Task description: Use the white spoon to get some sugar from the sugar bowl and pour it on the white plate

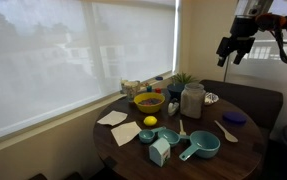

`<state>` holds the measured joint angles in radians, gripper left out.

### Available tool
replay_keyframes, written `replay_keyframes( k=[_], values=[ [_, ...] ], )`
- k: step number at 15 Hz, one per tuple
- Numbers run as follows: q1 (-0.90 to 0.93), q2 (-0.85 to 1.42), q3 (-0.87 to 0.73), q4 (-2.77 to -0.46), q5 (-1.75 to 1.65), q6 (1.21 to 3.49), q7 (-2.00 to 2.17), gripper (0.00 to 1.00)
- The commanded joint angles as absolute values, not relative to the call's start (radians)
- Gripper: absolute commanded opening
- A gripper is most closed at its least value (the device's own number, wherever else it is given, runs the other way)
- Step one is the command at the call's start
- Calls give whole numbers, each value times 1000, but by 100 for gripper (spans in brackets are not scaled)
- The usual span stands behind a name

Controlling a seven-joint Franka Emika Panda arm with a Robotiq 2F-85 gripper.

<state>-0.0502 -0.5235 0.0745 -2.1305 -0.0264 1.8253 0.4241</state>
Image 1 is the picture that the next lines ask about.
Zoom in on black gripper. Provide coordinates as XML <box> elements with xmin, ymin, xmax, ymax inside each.
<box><xmin>215</xmin><ymin>15</ymin><xmax>260</xmax><ymax>68</ymax></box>

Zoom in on glass sugar jar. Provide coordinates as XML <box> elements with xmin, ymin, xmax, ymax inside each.
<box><xmin>179</xmin><ymin>83</ymin><xmax>207</xmax><ymax>120</ymax></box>

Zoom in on dark blue bowl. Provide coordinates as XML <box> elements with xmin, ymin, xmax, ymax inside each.
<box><xmin>166</xmin><ymin>82</ymin><xmax>186</xmax><ymax>100</ymax></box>

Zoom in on yellow bowl with candies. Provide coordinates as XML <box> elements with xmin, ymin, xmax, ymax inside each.
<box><xmin>133</xmin><ymin>92</ymin><xmax>167</xmax><ymax>115</ymax></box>

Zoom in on green spiky plant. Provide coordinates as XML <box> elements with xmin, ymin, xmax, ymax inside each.
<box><xmin>170</xmin><ymin>72</ymin><xmax>199</xmax><ymax>86</ymax></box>

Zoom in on dark blue round lid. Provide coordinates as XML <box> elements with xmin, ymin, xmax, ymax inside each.
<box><xmin>222</xmin><ymin>111</ymin><xmax>248</xmax><ymax>127</ymax></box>

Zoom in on small white dispenser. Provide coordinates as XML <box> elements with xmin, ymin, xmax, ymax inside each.
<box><xmin>167</xmin><ymin>97</ymin><xmax>181</xmax><ymax>117</ymax></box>

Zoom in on large teal measuring cup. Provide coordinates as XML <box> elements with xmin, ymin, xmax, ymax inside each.
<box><xmin>178</xmin><ymin>130</ymin><xmax>222</xmax><ymax>162</ymax></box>

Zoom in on yellow lemon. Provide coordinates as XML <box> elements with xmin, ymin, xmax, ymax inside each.
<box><xmin>143</xmin><ymin>115</ymin><xmax>158</xmax><ymax>127</ymax></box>

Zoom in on patterned paper cup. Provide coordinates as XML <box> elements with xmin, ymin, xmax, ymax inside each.
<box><xmin>123</xmin><ymin>80</ymin><xmax>141</xmax><ymax>103</ymax></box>

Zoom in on small teal measuring cup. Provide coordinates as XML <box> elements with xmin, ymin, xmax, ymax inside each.
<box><xmin>138</xmin><ymin>126</ymin><xmax>167</xmax><ymax>145</ymax></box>

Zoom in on toy milk carton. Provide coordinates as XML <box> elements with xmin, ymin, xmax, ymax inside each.
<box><xmin>148</xmin><ymin>137</ymin><xmax>172</xmax><ymax>168</ymax></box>

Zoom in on large white paper napkin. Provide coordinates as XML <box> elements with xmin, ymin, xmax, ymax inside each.
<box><xmin>110</xmin><ymin>121</ymin><xmax>143</xmax><ymax>148</ymax></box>

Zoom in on small white paper napkin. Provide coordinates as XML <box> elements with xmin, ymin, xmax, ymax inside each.
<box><xmin>96</xmin><ymin>110</ymin><xmax>129</xmax><ymax>127</ymax></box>

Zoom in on wide sheer window shade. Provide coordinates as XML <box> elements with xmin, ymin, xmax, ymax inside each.
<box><xmin>0</xmin><ymin>0</ymin><xmax>178</xmax><ymax>145</ymax></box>

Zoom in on dark chair back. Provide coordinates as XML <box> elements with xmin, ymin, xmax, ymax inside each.
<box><xmin>28</xmin><ymin>173</ymin><xmax>48</xmax><ymax>180</ymax></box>

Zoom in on orange cable wrap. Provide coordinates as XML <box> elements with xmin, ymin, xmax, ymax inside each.
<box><xmin>255</xmin><ymin>12</ymin><xmax>287</xmax><ymax>32</ymax></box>

